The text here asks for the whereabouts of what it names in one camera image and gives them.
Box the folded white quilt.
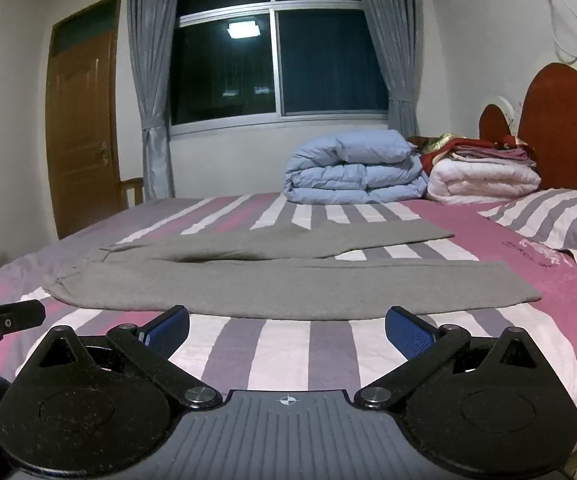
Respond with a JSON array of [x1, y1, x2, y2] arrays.
[[425, 157, 542, 206]]

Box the wooden chair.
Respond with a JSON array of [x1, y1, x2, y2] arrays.
[[120, 177, 144, 211]]

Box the red wooden headboard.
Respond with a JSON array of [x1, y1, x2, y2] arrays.
[[478, 62, 577, 201]]

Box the gray curtain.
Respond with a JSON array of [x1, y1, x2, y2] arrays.
[[349, 0, 424, 137], [127, 0, 186, 202]]

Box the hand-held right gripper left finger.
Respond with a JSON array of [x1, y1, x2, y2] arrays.
[[33, 305, 224, 411]]

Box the striped pillow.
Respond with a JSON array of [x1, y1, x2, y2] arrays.
[[478, 187, 577, 268]]

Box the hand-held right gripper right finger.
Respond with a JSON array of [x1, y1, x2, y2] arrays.
[[353, 306, 537, 410]]

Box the folded light blue duvet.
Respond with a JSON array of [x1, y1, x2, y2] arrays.
[[283, 130, 430, 206]]

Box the brown wooden door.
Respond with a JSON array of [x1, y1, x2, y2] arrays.
[[45, 0, 124, 241]]

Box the red patterned blanket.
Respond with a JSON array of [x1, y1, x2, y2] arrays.
[[408, 133, 471, 170]]

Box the grey pink striped bedsheet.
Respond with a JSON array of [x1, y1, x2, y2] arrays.
[[0, 187, 577, 480]]

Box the folded pink sheets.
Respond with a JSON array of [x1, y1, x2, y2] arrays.
[[451, 141, 537, 164]]

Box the large window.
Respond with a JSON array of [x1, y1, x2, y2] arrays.
[[168, 0, 391, 137]]

